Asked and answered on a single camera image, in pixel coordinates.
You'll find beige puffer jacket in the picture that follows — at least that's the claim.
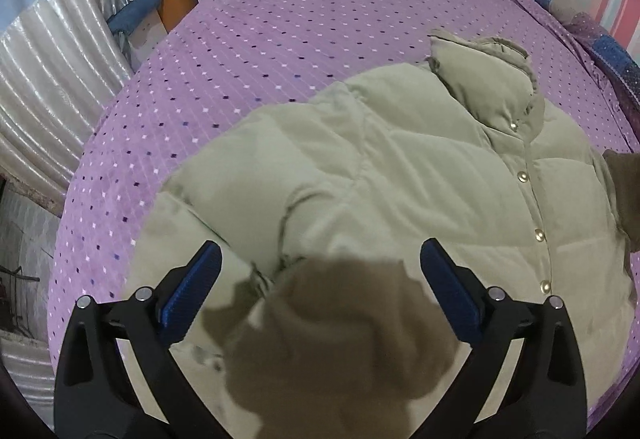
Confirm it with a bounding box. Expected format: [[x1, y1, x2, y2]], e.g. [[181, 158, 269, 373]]
[[127, 31, 639, 438]]

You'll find silver striped curtain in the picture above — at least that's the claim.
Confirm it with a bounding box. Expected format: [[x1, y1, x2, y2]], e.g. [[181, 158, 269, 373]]
[[1, 0, 132, 215]]

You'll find blue cloth on cabinet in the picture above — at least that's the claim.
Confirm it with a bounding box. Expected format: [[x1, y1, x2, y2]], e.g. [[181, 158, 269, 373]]
[[107, 0, 162, 35]]

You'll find orange bedside cabinet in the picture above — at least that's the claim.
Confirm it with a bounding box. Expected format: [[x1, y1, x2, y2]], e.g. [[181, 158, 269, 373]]
[[157, 0, 198, 32]]

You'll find purple dotted bed sheet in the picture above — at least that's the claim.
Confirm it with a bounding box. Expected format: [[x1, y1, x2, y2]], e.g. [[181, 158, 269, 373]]
[[48, 0, 639, 351]]

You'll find patchwork quilt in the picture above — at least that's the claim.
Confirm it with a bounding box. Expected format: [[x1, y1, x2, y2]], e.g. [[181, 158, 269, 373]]
[[534, 0, 639, 125]]

